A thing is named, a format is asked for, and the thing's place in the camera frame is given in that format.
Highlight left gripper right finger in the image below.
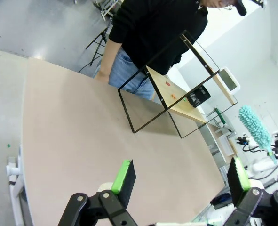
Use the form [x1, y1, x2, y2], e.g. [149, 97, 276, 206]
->
[223, 157, 278, 226]

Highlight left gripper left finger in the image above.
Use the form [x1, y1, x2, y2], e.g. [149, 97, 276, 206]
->
[57, 159, 139, 226]

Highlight teal microfibre duster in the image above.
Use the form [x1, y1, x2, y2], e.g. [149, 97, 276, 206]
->
[238, 105, 278, 165]

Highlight person's right forearm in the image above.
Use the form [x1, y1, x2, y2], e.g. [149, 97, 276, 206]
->
[95, 39, 123, 83]

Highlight white plastic tray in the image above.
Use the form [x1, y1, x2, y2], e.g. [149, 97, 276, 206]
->
[218, 135, 238, 156]

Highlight white framed tablet device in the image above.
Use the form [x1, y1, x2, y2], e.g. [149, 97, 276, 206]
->
[217, 66, 241, 95]

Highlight small black box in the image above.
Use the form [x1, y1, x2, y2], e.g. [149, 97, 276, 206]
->
[186, 85, 212, 108]

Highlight person in black sweater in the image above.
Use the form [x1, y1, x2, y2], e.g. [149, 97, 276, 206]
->
[91, 0, 247, 101]

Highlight white metal stand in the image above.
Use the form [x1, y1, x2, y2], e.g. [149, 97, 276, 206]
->
[93, 0, 122, 19]

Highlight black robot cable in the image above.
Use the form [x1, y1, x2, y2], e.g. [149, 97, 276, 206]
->
[255, 157, 278, 181]

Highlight green handled metal clamp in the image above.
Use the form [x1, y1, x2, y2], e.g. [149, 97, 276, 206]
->
[206, 107, 236, 132]

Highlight black frame wooden shelf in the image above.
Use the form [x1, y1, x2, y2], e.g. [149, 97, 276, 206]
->
[117, 30, 238, 139]

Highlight white table frame bracket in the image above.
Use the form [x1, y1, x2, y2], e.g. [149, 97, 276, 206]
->
[6, 145, 33, 226]

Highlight black folding table frame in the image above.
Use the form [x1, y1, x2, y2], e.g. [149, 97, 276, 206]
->
[86, 18, 113, 66]

